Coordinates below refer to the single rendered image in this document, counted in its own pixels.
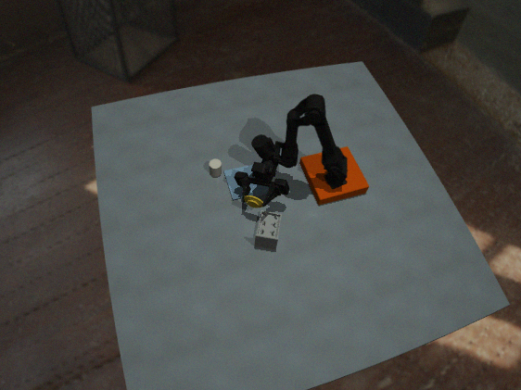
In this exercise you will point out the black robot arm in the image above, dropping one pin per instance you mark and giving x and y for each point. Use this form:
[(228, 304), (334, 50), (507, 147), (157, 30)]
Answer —
[(333, 159)]

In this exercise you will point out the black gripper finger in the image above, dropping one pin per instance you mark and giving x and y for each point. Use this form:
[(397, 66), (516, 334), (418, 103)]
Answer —
[(246, 188), (272, 193)]

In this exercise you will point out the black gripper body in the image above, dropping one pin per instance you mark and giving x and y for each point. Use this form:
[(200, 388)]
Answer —
[(260, 180)]

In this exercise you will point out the yellow plate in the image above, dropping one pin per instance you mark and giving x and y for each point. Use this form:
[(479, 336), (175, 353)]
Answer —
[(253, 201)]

